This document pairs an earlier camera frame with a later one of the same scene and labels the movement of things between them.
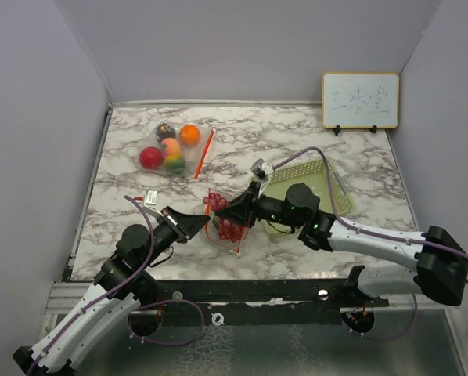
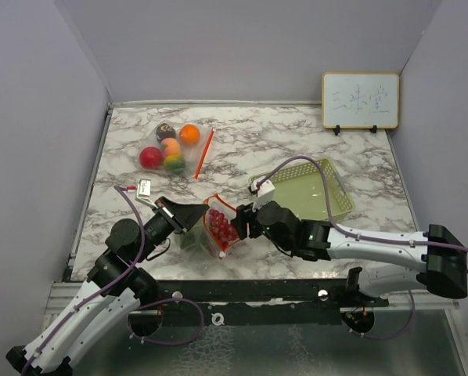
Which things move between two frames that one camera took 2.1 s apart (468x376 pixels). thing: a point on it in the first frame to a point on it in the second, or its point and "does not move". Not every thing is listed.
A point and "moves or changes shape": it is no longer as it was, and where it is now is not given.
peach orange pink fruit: x=174 y=146 does not move
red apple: x=150 y=157 does not move
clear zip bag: x=224 y=233 moves or changes shape
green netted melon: x=216 y=222 to x=195 y=241
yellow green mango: x=174 y=164 does not move
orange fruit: x=189 y=135 does not move
